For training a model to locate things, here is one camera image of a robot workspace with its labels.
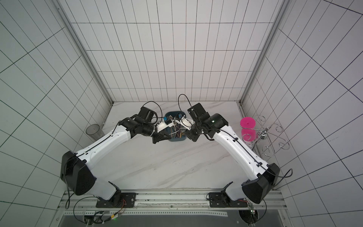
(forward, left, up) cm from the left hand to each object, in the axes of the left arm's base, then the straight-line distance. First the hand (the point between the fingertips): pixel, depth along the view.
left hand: (166, 139), depth 76 cm
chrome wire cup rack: (-2, -49, +9) cm, 49 cm away
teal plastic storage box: (+2, -6, +4) cm, 8 cm away
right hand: (+2, -10, +5) cm, 11 cm away
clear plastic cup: (+8, +46, -6) cm, 47 cm away
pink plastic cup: (+4, -43, +9) cm, 44 cm away
